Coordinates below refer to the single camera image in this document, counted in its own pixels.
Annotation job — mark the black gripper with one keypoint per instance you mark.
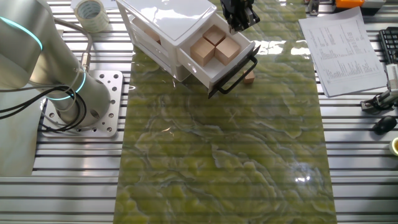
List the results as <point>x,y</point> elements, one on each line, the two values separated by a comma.
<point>237,8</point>

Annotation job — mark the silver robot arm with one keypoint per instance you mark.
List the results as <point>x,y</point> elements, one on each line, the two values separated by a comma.
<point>62,62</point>

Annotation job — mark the white plastic drawer cabinet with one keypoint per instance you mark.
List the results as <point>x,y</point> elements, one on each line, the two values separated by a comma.
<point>168,18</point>

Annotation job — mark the white plain drawer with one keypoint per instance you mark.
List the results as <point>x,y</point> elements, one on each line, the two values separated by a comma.
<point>158,59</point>

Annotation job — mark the small grey clamp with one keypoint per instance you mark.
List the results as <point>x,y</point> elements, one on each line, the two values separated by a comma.
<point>314,9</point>

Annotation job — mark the paper sheet with printed tables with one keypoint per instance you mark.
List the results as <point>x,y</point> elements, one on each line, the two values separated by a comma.
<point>342,62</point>

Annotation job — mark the orange block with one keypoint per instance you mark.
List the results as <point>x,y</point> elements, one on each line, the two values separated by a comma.
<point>349,3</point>

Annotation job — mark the green marble pattern mat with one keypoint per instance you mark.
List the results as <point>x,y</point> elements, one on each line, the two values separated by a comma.
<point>217,155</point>

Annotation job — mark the clear tape roll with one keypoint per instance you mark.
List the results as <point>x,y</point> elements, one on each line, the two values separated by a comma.
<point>99,21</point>

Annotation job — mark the black keyboard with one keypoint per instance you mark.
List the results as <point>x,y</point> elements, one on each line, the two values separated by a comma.
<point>390,40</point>

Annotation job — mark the black computer mouse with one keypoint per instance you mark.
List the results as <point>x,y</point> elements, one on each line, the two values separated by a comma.
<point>385,124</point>

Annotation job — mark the pale yellow roll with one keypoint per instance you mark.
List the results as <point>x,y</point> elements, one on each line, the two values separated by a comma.
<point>395,146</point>

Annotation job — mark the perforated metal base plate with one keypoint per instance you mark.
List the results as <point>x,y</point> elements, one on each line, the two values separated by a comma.
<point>115,93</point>

